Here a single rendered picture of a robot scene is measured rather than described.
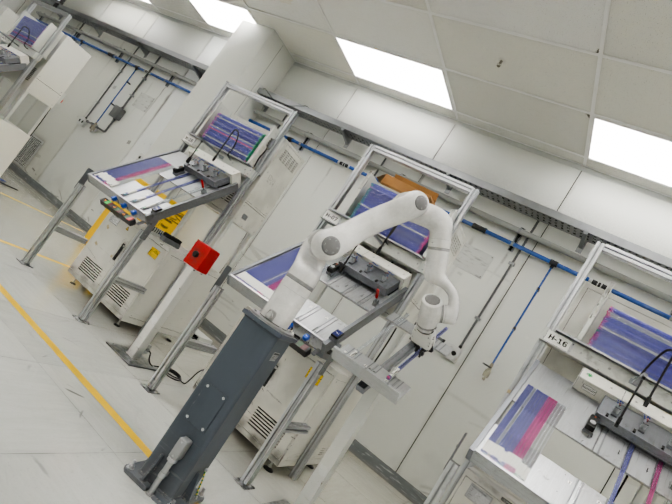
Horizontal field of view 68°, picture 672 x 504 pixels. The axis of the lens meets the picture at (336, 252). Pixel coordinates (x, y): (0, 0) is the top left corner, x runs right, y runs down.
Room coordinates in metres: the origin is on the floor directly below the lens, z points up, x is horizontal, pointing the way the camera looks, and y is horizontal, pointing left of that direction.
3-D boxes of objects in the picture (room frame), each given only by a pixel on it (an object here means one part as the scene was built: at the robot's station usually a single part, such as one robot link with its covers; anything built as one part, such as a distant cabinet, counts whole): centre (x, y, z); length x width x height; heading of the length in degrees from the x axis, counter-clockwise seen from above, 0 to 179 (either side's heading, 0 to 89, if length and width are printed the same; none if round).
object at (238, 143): (3.79, 1.05, 0.95); 1.35 x 0.82 x 1.90; 151
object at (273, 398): (3.06, -0.20, 0.31); 0.70 x 0.65 x 0.62; 61
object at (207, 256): (3.01, 0.65, 0.39); 0.24 x 0.24 x 0.78; 61
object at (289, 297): (1.92, 0.05, 0.79); 0.19 x 0.19 x 0.18
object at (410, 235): (2.92, -0.20, 1.52); 0.51 x 0.13 x 0.27; 61
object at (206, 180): (3.60, 1.14, 0.66); 1.01 x 0.73 x 1.31; 151
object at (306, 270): (1.96, 0.06, 1.00); 0.19 x 0.12 x 0.24; 14
